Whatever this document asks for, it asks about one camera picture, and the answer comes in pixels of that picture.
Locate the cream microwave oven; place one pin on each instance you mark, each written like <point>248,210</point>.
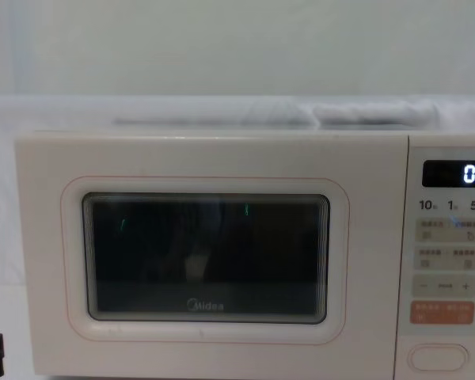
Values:
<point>206,158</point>

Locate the microwave oven control panel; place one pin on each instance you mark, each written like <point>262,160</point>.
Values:
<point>445,245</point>

